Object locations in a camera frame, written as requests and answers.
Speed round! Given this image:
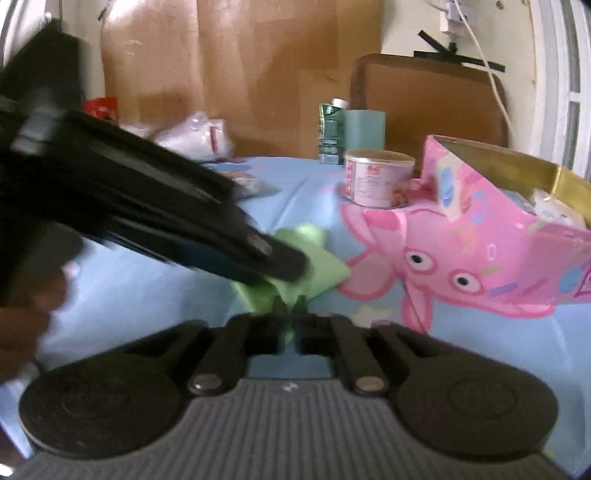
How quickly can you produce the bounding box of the teal cup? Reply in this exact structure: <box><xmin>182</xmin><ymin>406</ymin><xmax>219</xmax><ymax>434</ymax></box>
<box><xmin>344</xmin><ymin>109</ymin><xmax>387</xmax><ymax>156</ymax></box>

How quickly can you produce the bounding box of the person's left hand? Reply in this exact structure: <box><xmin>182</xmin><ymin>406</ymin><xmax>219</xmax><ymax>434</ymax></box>
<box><xmin>0</xmin><ymin>263</ymin><xmax>71</xmax><ymax>374</ymax></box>

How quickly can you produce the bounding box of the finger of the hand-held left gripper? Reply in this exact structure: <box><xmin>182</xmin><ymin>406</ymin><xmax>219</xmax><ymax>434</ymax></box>
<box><xmin>69</xmin><ymin>111</ymin><xmax>311</xmax><ymax>283</ymax></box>
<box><xmin>105</xmin><ymin>220</ymin><xmax>279</xmax><ymax>288</ymax></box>

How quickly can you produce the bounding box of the white cable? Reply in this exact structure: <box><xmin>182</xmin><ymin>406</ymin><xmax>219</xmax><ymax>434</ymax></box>
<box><xmin>455</xmin><ymin>0</ymin><xmax>515</xmax><ymax>141</ymax></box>

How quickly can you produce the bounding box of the green cloth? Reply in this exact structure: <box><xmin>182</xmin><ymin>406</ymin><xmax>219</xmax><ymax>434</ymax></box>
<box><xmin>232</xmin><ymin>223</ymin><xmax>350</xmax><ymax>348</ymax></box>

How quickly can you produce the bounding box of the wooden panel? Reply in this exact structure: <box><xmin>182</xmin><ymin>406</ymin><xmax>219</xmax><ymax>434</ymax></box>
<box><xmin>100</xmin><ymin>0</ymin><xmax>385</xmax><ymax>161</ymax></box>

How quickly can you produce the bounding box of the clear bag of white items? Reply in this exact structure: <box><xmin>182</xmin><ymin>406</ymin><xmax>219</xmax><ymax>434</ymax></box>
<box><xmin>154</xmin><ymin>112</ymin><xmax>235</xmax><ymax>161</ymax></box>

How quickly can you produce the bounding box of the long black tape strip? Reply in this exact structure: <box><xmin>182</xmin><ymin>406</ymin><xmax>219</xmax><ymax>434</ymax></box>
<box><xmin>413</xmin><ymin>49</ymin><xmax>507</xmax><ymax>73</ymax></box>

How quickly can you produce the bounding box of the printed cartoon blanket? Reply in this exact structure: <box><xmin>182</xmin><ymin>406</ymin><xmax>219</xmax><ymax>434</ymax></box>
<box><xmin>0</xmin><ymin>154</ymin><xmax>591</xmax><ymax>480</ymax></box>

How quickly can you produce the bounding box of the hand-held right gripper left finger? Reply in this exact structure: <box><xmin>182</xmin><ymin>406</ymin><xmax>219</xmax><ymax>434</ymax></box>
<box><xmin>137</xmin><ymin>296</ymin><xmax>293</xmax><ymax>396</ymax></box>

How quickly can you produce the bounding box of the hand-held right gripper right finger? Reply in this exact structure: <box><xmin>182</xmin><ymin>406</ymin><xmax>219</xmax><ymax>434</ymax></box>
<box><xmin>294</xmin><ymin>296</ymin><xmax>445</xmax><ymax>396</ymax></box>

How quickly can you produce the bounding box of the red snack box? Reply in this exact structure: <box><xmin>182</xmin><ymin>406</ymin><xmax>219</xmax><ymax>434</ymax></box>
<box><xmin>84</xmin><ymin>96</ymin><xmax>119</xmax><ymax>124</ymax></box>

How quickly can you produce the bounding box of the short black tape strip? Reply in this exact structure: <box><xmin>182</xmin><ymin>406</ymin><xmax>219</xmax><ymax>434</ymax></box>
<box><xmin>417</xmin><ymin>30</ymin><xmax>459</xmax><ymax>52</ymax></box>

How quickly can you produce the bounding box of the white power adapter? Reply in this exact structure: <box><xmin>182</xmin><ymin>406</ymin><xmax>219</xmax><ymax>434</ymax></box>
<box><xmin>440</xmin><ymin>0</ymin><xmax>468</xmax><ymax>33</ymax></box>

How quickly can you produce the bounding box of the white tissue pack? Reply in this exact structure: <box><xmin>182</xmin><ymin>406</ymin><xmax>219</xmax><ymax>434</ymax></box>
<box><xmin>502</xmin><ymin>186</ymin><xmax>588</xmax><ymax>230</ymax></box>

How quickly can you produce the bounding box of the brown board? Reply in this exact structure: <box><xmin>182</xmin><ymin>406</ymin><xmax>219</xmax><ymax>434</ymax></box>
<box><xmin>350</xmin><ymin>53</ymin><xmax>509</xmax><ymax>155</ymax></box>

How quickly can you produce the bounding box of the green drink carton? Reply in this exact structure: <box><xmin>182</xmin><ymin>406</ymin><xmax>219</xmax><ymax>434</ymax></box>
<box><xmin>318</xmin><ymin>98</ymin><xmax>348</xmax><ymax>165</ymax></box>

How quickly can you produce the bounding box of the white window frame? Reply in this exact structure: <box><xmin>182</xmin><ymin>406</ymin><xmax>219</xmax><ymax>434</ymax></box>
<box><xmin>534</xmin><ymin>0</ymin><xmax>591</xmax><ymax>182</ymax></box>

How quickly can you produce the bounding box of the small tin can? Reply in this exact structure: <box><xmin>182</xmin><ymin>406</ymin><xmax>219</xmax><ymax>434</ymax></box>
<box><xmin>344</xmin><ymin>150</ymin><xmax>416</xmax><ymax>210</ymax></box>

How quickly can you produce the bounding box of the pink cartoon box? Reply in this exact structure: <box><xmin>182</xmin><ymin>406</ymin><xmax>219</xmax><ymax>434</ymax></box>
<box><xmin>403</xmin><ymin>134</ymin><xmax>591</xmax><ymax>308</ymax></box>

